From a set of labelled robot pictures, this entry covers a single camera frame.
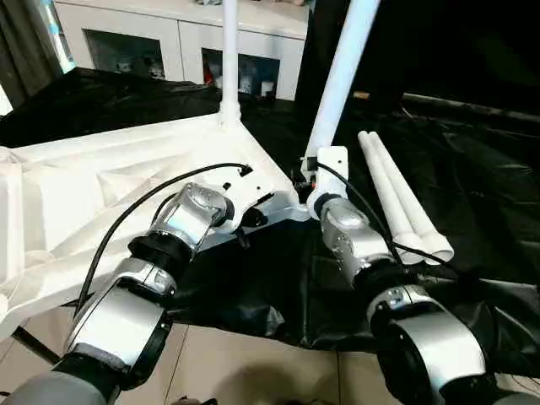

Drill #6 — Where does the white plastic table leg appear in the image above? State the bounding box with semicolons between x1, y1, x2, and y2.
217;0;243;130
367;131;456;266
294;0;383;221
356;130;427;267

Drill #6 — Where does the white plastic table top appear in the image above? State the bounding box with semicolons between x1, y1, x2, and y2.
0;111;314;338

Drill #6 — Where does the black mat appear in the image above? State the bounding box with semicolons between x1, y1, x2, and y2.
0;66;540;376

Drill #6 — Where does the dark metal pole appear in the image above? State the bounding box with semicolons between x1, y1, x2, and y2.
402;93;540;124

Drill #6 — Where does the white glass-door cabinet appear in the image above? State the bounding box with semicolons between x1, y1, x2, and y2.
53;0;310;102

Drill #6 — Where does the black stand leg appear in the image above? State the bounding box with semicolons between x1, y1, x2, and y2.
12;327;61;365

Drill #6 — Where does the pale blue vertical pipe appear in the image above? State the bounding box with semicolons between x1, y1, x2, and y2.
44;0;76;75

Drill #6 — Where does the grey curtain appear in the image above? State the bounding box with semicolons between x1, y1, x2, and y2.
0;0;64;100

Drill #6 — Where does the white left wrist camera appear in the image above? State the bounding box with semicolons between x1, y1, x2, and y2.
213;166;278;236

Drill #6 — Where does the black right camera cable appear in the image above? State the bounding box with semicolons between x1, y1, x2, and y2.
315;162;503;296

